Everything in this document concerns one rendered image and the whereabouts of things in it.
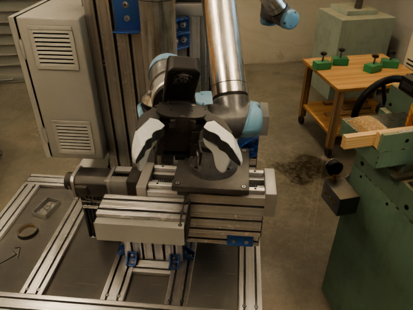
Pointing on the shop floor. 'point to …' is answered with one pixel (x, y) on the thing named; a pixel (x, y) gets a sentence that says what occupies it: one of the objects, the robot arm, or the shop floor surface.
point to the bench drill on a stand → (349, 36)
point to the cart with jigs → (353, 63)
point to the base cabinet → (370, 254)
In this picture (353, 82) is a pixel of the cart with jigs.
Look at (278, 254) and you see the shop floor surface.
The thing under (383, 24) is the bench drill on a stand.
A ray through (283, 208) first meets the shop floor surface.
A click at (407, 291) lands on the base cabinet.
